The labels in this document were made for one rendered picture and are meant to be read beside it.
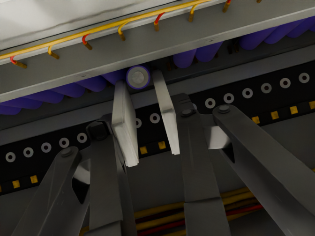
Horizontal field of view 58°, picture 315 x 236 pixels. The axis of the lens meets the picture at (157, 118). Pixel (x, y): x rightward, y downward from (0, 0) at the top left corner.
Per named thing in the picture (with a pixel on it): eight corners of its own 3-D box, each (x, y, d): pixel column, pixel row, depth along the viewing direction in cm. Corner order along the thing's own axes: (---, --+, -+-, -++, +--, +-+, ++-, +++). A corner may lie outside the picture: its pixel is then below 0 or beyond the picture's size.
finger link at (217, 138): (181, 136, 14) (241, 120, 14) (168, 95, 18) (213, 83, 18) (187, 160, 15) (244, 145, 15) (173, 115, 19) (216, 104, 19)
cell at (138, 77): (133, 84, 27) (129, 92, 21) (128, 65, 27) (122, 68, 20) (152, 78, 27) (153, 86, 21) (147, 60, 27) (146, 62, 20)
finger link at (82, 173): (123, 177, 15) (68, 192, 15) (124, 129, 19) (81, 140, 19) (114, 155, 14) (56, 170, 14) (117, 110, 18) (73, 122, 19)
